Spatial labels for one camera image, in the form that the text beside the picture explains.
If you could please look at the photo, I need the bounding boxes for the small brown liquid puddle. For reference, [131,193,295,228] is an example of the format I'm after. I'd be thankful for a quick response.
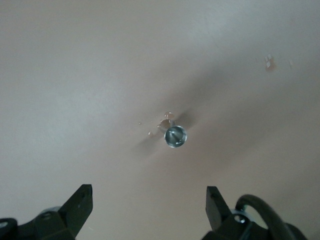
[263,54,278,73]

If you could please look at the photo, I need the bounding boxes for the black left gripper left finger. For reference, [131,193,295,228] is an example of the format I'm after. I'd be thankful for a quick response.
[0,184,94,240]

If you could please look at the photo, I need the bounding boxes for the steel hourglass measuring jigger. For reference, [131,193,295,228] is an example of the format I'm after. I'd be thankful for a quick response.
[163,119,189,149]

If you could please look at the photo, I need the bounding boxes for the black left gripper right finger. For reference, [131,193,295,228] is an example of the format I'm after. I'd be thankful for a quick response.
[199,186,254,240]

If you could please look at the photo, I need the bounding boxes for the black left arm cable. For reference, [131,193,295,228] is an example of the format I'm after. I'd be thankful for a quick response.
[234,194,309,240]

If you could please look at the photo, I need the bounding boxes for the brown table cover mat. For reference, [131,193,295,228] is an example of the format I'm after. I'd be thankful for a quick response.
[0,0,320,240]

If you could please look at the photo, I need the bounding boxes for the tiny liquid drops by jigger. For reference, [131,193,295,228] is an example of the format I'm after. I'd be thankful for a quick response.
[137,110,176,137]

